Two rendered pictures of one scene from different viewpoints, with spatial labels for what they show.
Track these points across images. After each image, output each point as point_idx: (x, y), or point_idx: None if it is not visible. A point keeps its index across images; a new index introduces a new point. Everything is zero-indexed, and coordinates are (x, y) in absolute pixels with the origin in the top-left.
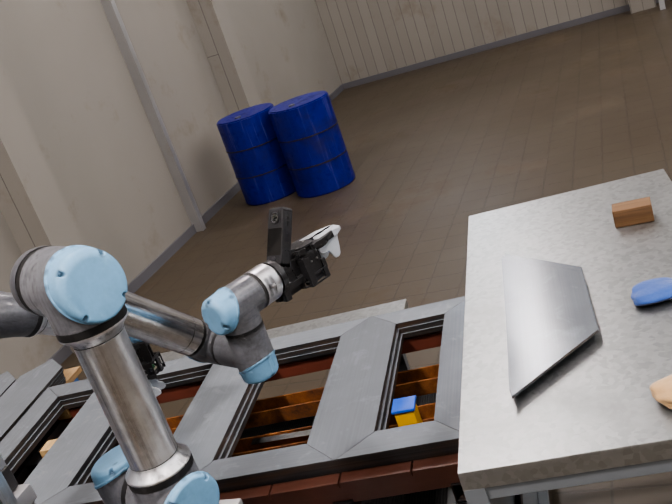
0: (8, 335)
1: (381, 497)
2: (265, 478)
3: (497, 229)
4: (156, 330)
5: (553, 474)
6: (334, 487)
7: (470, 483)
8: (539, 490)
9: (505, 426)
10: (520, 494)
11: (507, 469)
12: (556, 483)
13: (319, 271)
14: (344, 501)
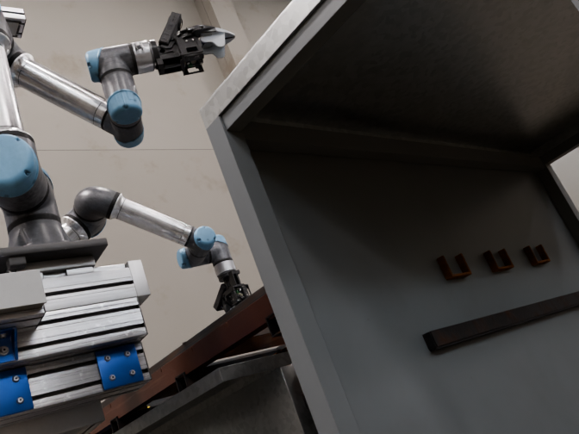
0: (92, 210)
1: None
2: (234, 314)
3: (529, 133)
4: (68, 95)
5: (259, 64)
6: (264, 299)
7: (208, 116)
8: (257, 95)
9: None
10: (479, 319)
11: (227, 82)
12: (267, 77)
13: (191, 46)
14: (272, 313)
